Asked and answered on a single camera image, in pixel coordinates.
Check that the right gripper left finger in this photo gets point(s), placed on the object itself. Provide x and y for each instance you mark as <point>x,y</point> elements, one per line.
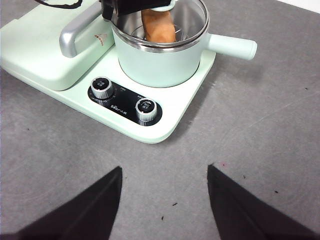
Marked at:
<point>82,215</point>

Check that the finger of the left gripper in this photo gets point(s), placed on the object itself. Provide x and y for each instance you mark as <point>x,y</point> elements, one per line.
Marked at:
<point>140,5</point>

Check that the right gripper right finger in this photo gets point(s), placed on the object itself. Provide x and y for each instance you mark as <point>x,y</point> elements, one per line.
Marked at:
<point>240,212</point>

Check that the brown potato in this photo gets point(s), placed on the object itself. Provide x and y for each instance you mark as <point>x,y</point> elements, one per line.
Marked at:
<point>160,27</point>

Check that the glass lid with green knob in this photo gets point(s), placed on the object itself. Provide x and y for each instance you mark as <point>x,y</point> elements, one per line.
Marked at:
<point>197,22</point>

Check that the mint green steamer pot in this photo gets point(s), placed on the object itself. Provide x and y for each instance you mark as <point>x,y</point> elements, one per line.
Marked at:
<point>160,67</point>

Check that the silver control knob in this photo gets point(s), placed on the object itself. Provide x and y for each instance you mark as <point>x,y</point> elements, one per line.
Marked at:
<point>146,109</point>
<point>101,87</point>

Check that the mint green grill cover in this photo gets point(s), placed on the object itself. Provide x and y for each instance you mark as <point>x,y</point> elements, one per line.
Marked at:
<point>37,55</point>

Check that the mint green breakfast machine base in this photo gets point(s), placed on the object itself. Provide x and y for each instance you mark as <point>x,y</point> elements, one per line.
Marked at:
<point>160,112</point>

